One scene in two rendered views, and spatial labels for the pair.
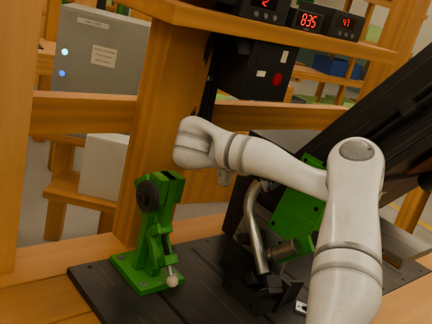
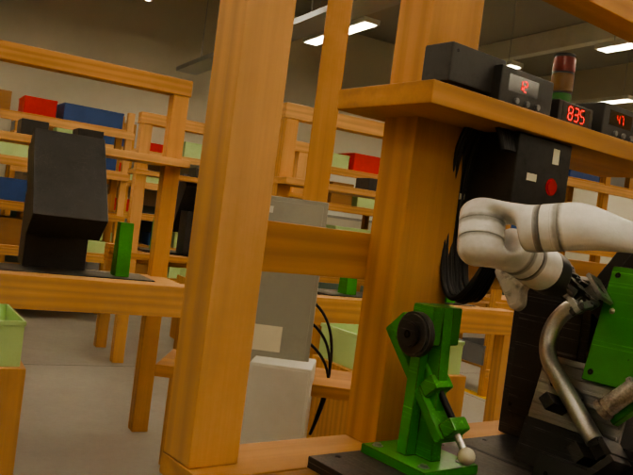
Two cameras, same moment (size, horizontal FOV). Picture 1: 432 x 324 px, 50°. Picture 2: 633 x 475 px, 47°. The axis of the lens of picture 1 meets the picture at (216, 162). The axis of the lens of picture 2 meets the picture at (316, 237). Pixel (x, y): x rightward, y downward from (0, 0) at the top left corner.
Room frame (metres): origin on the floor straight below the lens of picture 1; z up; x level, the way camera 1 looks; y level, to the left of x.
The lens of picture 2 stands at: (-0.29, 0.15, 1.28)
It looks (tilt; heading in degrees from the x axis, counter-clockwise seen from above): 1 degrees down; 8
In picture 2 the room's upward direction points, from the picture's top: 7 degrees clockwise
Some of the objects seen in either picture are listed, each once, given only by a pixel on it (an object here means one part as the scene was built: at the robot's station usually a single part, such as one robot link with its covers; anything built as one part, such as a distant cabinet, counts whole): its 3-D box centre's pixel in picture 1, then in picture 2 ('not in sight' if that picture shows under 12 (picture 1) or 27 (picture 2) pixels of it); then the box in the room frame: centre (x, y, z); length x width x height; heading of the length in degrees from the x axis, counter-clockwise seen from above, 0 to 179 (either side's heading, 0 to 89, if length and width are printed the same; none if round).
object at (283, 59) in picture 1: (254, 66); (517, 176); (1.22, -0.03, 1.42); 0.17 x 0.12 x 0.15; 135
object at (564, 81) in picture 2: not in sight; (561, 84); (1.45, -0.13, 1.67); 0.05 x 0.05 x 0.05
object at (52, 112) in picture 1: (227, 116); (478, 267); (1.41, 0.00, 1.23); 1.30 x 0.05 x 0.09; 135
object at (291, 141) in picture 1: (287, 191); (587, 359); (1.33, -0.24, 1.07); 0.30 x 0.18 x 0.34; 135
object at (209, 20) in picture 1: (278, 31); (535, 139); (1.33, -0.08, 1.52); 0.90 x 0.25 x 0.04; 135
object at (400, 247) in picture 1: (350, 218); not in sight; (1.14, -0.39, 1.11); 0.39 x 0.16 x 0.03; 45
